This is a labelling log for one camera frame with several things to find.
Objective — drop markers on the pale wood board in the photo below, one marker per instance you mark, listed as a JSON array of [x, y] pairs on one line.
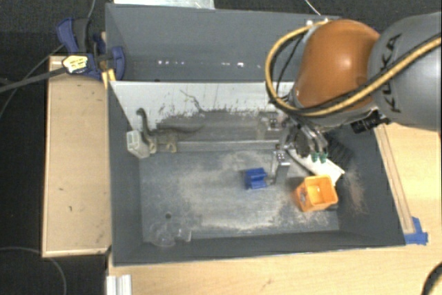
[[77, 162]]

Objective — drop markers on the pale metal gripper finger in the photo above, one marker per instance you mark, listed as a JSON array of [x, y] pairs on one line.
[[281, 166], [272, 123]]

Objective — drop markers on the clear glass thing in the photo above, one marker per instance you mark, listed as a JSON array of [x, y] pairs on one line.
[[165, 234]]

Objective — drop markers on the blue toy block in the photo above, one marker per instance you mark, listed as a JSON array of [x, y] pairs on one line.
[[255, 178]]

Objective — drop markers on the grey metal bin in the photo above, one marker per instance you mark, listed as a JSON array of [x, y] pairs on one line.
[[214, 190]]

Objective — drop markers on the orange plastic cup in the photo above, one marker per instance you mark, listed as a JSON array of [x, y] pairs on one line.
[[316, 195]]

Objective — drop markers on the white plastic cube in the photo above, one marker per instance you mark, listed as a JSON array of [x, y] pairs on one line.
[[135, 145]]

